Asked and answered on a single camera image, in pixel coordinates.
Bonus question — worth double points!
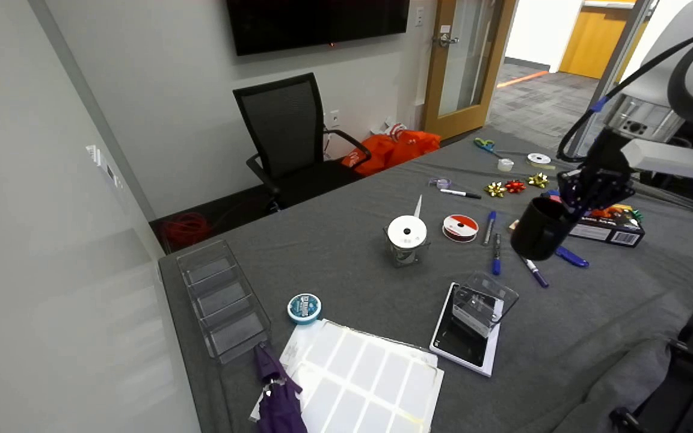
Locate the blue green scissors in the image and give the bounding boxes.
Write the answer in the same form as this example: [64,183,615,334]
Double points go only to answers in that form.
[472,134,511,158]

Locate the orange ribbon bow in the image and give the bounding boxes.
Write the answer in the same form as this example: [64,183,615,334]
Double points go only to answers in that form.
[585,202,643,225]

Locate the purple cloth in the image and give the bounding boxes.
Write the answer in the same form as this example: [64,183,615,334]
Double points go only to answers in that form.
[247,344,308,433]

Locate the white wall thermostat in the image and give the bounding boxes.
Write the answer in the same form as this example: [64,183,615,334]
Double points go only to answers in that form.
[85,141,120,187]

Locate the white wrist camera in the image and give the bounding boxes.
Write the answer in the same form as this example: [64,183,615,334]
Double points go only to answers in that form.
[621,137,693,184]

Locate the black marker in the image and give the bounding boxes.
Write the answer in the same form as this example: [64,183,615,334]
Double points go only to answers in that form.
[440,184,484,202]

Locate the blue tape roll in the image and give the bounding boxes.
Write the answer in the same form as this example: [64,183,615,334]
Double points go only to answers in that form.
[283,290,325,328]

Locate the white tablet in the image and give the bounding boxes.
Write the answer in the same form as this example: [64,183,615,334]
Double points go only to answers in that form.
[428,279,502,380]

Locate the black wall television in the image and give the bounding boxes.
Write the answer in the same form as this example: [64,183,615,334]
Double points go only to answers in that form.
[224,0,411,57]

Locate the orange bag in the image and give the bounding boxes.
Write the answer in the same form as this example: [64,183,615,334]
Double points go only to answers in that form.
[340,127,443,177]

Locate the black robot stand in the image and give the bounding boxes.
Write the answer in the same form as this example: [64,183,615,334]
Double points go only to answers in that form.
[609,261,693,433]

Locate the black office chair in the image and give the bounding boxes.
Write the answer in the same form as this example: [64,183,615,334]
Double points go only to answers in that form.
[231,73,376,212]

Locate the blue marker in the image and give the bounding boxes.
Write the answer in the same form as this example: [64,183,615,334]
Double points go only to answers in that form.
[489,233,506,279]
[482,208,499,246]

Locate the blue utility knife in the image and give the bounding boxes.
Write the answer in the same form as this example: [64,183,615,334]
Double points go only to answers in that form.
[553,242,592,271]

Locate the white label sheets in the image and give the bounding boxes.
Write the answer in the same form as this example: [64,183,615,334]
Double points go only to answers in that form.
[278,317,447,433]

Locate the orange ribbon spool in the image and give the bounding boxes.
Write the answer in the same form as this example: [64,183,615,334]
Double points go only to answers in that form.
[440,212,482,246]

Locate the black cup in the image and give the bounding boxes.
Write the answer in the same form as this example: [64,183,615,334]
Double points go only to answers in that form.
[508,192,582,261]

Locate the gray tablecloth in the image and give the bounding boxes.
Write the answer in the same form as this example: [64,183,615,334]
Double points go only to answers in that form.
[156,122,693,433]

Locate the purple marker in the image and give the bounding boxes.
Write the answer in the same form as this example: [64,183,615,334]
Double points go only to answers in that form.
[523,255,550,290]

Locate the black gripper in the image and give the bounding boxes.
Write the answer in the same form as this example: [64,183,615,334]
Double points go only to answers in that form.
[557,130,638,217]

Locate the orange wooden door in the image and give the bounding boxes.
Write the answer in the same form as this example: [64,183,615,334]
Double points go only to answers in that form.
[557,2,643,82]

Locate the red cable coil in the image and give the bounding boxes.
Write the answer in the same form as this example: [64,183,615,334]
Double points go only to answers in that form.
[160,212,216,251]

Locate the clear plastic box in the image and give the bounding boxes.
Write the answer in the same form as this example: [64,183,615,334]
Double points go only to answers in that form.
[450,271,523,331]

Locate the black cardboard box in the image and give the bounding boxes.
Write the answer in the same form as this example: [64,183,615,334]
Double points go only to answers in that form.
[568,202,648,251]

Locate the wooden door with glass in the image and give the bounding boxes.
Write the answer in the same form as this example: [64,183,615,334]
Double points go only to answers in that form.
[422,0,520,141]

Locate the clear plastic tray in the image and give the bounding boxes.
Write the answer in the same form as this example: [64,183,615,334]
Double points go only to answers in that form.
[175,242,271,366]

